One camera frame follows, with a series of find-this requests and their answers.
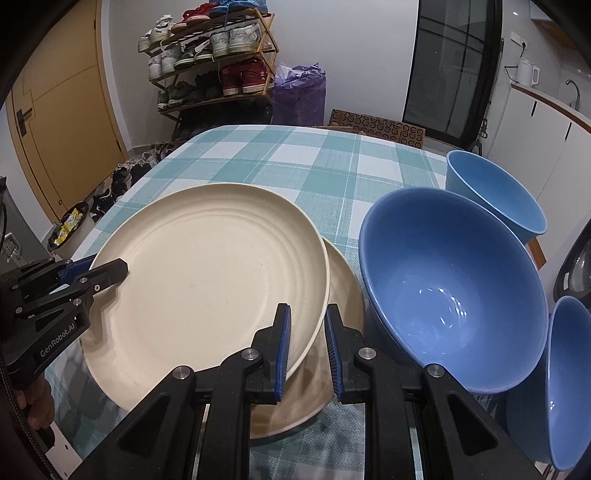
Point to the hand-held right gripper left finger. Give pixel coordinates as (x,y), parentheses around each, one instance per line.
(282,360)

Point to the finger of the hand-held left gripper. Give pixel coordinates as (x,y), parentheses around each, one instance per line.
(76,271)
(104,274)

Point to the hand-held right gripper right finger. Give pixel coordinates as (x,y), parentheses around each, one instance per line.
(333,360)

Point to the cream round plate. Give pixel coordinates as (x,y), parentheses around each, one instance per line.
(207,277)
(344,295)

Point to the blue plastic bowl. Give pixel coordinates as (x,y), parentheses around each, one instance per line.
(443,286)
(494,184)
(568,378)

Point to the person's left hand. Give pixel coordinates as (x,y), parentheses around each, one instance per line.
(41,401)

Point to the pile of scattered shoes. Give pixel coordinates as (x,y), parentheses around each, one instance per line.
(120,177)

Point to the yellow wooden door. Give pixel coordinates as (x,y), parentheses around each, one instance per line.
(69,115)

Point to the wooden shoe rack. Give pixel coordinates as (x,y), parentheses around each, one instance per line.
(207,102)

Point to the brown circle-print cardboard box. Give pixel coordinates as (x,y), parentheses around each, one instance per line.
(374,127)

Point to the white washing machine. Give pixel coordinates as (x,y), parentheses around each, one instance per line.
(577,272)

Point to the purple plastic bag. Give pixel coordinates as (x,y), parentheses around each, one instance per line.
(300,97)

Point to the white base cabinets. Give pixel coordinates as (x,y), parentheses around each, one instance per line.
(521,129)

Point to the black framed glass door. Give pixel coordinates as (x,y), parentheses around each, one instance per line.
(443,69)

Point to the white electric kettle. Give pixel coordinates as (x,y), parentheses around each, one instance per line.
(527,71)

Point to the chrome faucet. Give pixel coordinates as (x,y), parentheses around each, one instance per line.
(576,94)

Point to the white wall socket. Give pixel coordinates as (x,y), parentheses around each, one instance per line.
(518,40)

